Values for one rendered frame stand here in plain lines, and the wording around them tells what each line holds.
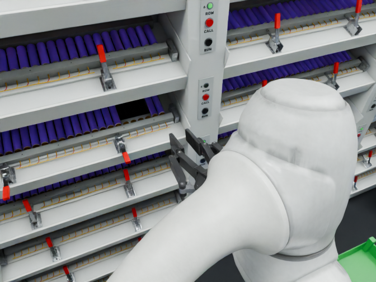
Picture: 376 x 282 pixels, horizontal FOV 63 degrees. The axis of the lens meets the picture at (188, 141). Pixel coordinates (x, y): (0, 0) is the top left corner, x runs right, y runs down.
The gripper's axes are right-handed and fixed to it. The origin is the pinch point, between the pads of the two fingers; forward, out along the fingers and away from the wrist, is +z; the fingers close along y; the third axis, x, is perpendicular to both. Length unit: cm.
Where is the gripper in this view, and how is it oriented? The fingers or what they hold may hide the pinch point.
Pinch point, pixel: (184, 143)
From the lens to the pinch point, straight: 64.4
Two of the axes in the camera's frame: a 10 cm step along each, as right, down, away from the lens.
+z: -3.9, -4.6, 7.9
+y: -9.2, 2.7, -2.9
